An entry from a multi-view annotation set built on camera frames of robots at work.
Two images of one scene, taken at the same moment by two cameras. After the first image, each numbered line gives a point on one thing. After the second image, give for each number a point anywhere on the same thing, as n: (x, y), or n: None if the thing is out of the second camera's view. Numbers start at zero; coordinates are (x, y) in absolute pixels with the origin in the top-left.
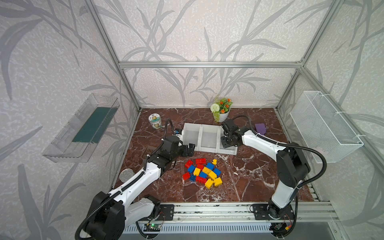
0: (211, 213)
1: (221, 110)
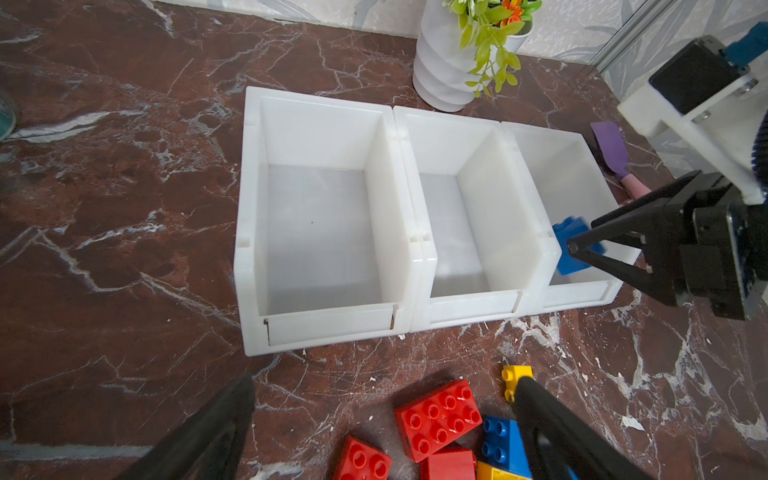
0: None
1: (468, 47)
